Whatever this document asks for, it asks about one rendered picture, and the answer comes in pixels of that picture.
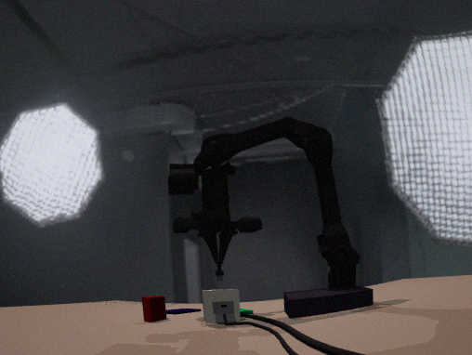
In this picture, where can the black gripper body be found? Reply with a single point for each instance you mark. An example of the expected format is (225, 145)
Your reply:
(216, 217)

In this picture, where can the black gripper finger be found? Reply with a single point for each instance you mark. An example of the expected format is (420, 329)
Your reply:
(211, 240)
(224, 239)

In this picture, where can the white power cube with black cable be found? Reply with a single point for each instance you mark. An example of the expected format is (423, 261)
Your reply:
(233, 294)

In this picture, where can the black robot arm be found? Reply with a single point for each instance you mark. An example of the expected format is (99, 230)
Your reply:
(334, 243)

